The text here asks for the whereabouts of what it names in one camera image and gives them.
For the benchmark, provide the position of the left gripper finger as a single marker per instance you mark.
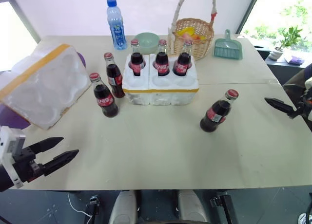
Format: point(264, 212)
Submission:
point(61, 159)
point(47, 143)

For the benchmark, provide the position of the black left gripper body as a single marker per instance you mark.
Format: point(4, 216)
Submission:
point(24, 165)

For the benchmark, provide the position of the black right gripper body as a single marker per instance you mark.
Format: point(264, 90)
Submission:
point(303, 108)

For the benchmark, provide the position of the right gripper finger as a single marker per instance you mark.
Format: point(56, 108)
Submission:
point(278, 102)
point(290, 113)

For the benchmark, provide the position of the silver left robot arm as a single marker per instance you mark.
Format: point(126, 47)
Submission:
point(4, 179)

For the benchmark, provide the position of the white foam lid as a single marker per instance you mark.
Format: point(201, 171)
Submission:
point(41, 87)

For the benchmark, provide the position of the glass cola bottle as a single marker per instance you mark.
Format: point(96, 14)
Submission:
point(182, 63)
point(161, 63)
point(136, 62)
point(104, 102)
point(114, 78)
point(215, 115)

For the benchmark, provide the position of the white foam bottle holder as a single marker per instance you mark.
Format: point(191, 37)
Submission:
point(161, 90)

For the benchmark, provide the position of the dark side table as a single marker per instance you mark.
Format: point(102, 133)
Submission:
point(285, 70)

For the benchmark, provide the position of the purple cloth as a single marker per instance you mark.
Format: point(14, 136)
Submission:
point(296, 60)

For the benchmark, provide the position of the potted green plant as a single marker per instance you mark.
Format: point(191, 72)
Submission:
point(287, 39)

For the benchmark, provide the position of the green plastic dustpan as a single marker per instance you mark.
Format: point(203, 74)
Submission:
point(237, 51)

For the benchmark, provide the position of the green hand brush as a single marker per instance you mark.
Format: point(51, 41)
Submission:
point(227, 50)

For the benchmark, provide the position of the grey rounded shape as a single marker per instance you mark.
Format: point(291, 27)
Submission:
point(192, 207)
point(123, 207)

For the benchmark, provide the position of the white shoe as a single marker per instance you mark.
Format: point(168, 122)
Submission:
point(304, 219)

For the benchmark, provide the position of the orange toy fruit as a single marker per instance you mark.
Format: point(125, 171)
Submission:
point(188, 36)

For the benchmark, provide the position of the black table leg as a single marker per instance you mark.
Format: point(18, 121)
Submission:
point(223, 207)

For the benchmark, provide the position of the yellow toy fruit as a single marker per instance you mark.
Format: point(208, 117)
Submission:
point(186, 30)

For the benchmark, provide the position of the blue-capped plastic water bottle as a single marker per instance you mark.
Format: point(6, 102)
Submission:
point(117, 26)

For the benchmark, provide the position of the pale green bowl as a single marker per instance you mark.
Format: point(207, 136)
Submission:
point(146, 41)

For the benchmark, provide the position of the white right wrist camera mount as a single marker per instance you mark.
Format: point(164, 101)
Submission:
point(309, 82)

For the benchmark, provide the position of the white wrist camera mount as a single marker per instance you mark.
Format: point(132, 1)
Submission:
point(9, 143)
point(309, 82)

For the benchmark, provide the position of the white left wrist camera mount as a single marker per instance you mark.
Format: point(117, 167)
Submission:
point(9, 143)

